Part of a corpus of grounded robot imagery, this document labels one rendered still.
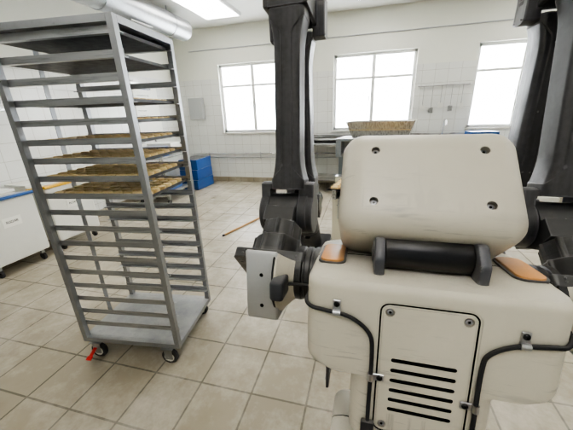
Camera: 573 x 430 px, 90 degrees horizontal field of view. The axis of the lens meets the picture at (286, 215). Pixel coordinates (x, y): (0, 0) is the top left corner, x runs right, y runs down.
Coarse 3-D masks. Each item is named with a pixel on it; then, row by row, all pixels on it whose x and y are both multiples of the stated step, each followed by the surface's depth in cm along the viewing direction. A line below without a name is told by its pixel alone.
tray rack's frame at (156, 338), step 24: (0, 24) 121; (24, 24) 120; (48, 24) 119; (72, 24) 118; (96, 24) 128; (120, 24) 120; (0, 72) 130; (48, 96) 154; (24, 144) 140; (48, 216) 153; (96, 264) 188; (72, 288) 168; (192, 312) 198; (96, 336) 179; (120, 336) 179; (144, 336) 178; (168, 336) 177
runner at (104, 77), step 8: (8, 80) 132; (16, 80) 132; (24, 80) 131; (32, 80) 131; (40, 80) 130; (48, 80) 130; (56, 80) 129; (64, 80) 129; (72, 80) 128; (80, 80) 128; (88, 80) 127; (96, 80) 127; (104, 80) 126; (112, 80) 126
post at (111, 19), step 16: (112, 16) 114; (112, 32) 116; (112, 48) 118; (128, 80) 124; (128, 96) 124; (128, 112) 127; (144, 160) 136; (144, 176) 136; (144, 192) 139; (160, 240) 150; (160, 256) 150; (160, 272) 154; (176, 320) 166; (176, 336) 168
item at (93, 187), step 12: (156, 180) 174; (168, 180) 176; (180, 180) 176; (60, 192) 154; (72, 192) 154; (84, 192) 152; (96, 192) 151; (108, 192) 150; (120, 192) 150; (132, 192) 150; (156, 192) 153
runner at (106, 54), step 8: (16, 56) 128; (24, 56) 128; (32, 56) 127; (40, 56) 127; (48, 56) 126; (56, 56) 126; (64, 56) 125; (72, 56) 125; (80, 56) 124; (88, 56) 124; (96, 56) 123; (104, 56) 123; (112, 56) 122; (128, 56) 124; (8, 64) 130; (16, 64) 130; (24, 64) 130; (32, 64) 131
